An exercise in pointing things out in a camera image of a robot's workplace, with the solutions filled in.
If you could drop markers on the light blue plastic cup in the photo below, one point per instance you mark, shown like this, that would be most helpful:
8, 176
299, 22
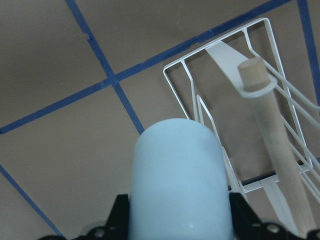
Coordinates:
179, 187

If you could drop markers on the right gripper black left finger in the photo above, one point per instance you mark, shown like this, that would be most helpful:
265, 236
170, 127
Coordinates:
117, 222

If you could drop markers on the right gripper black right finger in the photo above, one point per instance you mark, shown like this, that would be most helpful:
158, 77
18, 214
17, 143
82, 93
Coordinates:
246, 223

